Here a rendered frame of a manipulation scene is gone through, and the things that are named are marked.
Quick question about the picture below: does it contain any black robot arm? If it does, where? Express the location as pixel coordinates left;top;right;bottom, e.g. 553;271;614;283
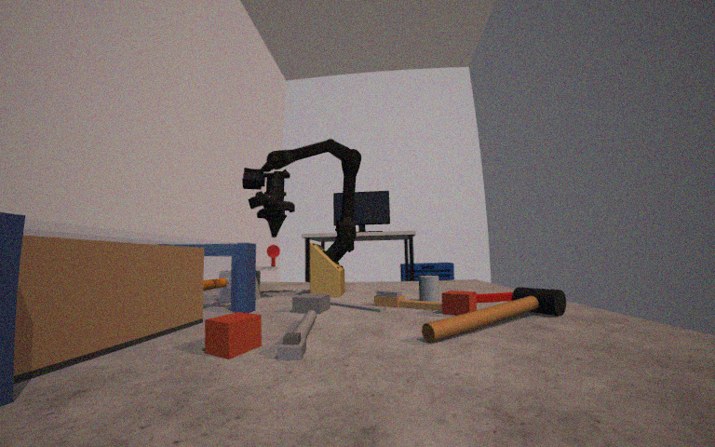
242;140;361;264

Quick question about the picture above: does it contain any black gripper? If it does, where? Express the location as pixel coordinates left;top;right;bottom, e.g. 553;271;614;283
257;188;295;237

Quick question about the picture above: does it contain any black-headed mallet with wooden handle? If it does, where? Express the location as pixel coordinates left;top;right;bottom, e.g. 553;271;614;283
422;287;566;343

